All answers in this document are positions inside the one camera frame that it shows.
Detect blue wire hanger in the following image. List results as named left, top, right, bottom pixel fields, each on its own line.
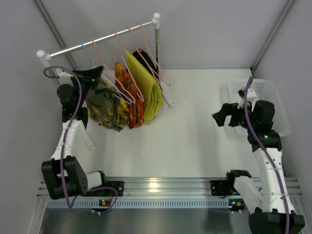
left=73, top=42, right=129, bottom=104

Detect green yellow camouflage trousers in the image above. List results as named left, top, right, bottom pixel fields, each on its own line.
left=85, top=84, right=129, bottom=132

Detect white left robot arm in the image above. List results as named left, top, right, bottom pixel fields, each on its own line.
left=41, top=66, right=107, bottom=200

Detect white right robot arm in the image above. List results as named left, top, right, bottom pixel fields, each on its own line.
left=212, top=100, right=305, bottom=234

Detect beige trousers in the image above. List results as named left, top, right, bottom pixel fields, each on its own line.
left=97, top=72, right=117, bottom=92

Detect pink hanger with beige trousers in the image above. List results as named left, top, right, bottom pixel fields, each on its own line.
left=89, top=38, right=136, bottom=104

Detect pink hanger with orange trousers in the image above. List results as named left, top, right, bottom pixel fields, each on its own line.
left=112, top=31, right=145, bottom=102

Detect pink hanger with lime trousers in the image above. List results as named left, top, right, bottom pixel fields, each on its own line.
left=123, top=27, right=163, bottom=95

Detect black trousers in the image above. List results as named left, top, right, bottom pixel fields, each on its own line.
left=132, top=50, right=156, bottom=74

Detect orange camouflage trousers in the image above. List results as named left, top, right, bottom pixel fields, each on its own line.
left=115, top=62, right=144, bottom=129

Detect lime green trousers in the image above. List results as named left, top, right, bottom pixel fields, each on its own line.
left=125, top=51, right=163, bottom=124

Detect pink hanger with black trousers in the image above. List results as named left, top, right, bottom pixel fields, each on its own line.
left=138, top=21, right=171, bottom=91

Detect white perforated plastic basket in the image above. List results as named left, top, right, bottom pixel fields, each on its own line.
left=220, top=78, right=292, bottom=137

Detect white metal clothes rack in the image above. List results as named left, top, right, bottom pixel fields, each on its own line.
left=36, top=13, right=176, bottom=150

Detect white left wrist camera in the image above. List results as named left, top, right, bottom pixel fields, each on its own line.
left=56, top=68, right=73, bottom=80

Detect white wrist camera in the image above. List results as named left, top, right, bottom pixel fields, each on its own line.
left=237, top=88, right=257, bottom=109
left=56, top=68, right=73, bottom=80

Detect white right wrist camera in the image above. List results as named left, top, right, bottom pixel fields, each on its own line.
left=237, top=88, right=257, bottom=109

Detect black right base bracket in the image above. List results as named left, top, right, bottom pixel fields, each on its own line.
left=210, top=180, right=232, bottom=198

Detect black base bracket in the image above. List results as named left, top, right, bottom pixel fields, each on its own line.
left=102, top=180, right=124, bottom=196
left=210, top=180, right=232, bottom=198

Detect black left base bracket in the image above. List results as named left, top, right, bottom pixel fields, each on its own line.
left=102, top=180, right=124, bottom=196

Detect aluminium mounting rail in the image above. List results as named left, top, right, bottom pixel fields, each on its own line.
left=36, top=177, right=303, bottom=199

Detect grey slotted cable duct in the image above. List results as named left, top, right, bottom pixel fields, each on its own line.
left=47, top=197, right=245, bottom=211

